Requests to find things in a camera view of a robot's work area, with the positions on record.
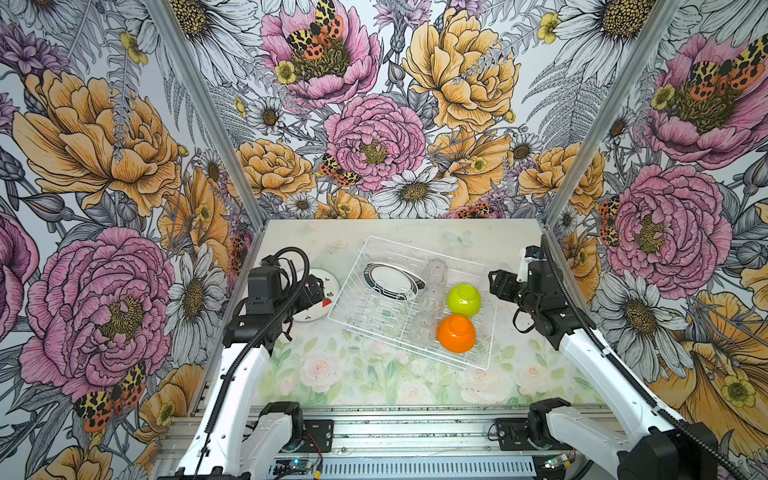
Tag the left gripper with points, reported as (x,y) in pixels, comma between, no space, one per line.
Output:
(316,290)

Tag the aluminium front rail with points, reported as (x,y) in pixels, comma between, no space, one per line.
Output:
(410,431)

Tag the red green rimmed plate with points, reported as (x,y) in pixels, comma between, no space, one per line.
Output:
(400,291)
(388,274)

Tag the clear glass near orange bowl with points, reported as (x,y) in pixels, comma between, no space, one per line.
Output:
(428,314)

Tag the small green circuit board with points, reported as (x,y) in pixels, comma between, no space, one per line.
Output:
(292,467)

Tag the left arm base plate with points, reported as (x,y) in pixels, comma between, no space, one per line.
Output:
(318,436)

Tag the green plastic bowl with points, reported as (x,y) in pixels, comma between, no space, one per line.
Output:
(464,299)

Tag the clear glass near green bowl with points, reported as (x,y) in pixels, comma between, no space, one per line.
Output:
(435,274)

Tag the white wire dish rack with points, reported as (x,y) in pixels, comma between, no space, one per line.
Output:
(362,311)

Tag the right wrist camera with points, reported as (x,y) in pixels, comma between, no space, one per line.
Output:
(527,256)

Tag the front red green rimmed plate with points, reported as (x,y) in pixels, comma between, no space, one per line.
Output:
(400,291)

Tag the watermelon pattern plate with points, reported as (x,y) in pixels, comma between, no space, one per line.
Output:
(318,296)

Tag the orange plastic bowl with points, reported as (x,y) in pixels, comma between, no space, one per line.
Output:
(456,333)

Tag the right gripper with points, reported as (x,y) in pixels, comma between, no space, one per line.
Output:
(503,281)

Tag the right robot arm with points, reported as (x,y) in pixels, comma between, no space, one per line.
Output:
(654,443)

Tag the rear red green rimmed plate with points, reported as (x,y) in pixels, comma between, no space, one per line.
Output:
(388,274)

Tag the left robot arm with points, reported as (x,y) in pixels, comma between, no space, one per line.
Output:
(224,447)

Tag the white slotted cable duct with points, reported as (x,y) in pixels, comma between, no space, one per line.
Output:
(504,467)

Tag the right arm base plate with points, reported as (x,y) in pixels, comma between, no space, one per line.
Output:
(511,434)

